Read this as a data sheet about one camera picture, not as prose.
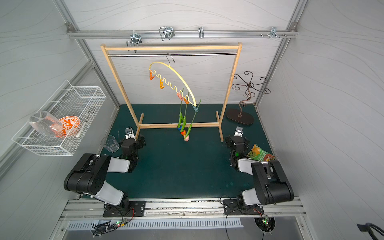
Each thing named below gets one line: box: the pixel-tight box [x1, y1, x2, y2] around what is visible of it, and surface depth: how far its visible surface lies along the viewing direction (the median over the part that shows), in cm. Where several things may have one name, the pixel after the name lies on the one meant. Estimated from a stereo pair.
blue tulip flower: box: [177, 100, 184, 131], surface depth 95 cm
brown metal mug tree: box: [225, 71, 271, 125], surface depth 103 cm
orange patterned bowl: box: [59, 115, 82, 138], surface depth 67 cm
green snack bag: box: [246, 144, 275, 162], surface depth 90 cm
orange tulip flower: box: [180, 104, 187, 136], surface depth 93 cm
